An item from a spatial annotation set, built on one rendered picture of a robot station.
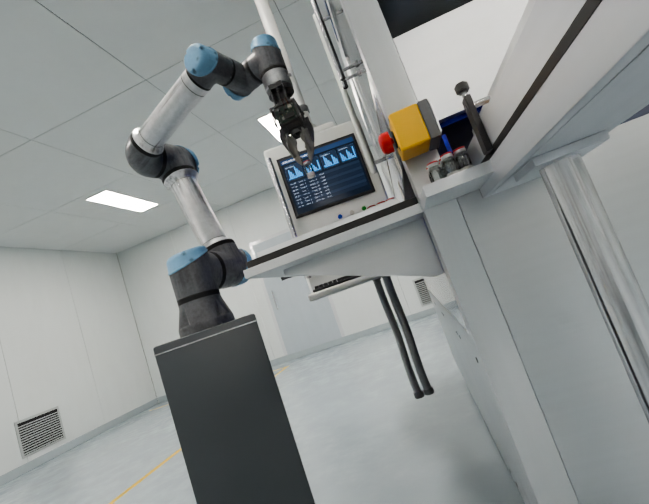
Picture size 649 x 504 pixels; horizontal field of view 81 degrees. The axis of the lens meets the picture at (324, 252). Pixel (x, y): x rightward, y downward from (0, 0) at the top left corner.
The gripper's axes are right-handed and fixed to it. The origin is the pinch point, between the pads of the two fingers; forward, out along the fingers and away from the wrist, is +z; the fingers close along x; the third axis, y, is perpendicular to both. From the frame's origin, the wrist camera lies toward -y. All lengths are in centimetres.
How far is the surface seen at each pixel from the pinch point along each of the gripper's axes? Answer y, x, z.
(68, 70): -125, -164, -182
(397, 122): 31.1, 22.5, 12.3
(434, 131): 31.1, 27.7, 16.4
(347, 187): -81, 1, -10
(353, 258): 12.1, 4.7, 30.5
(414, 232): 12.0, 19.3, 29.7
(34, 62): -106, -173, -182
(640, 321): 44, 39, 52
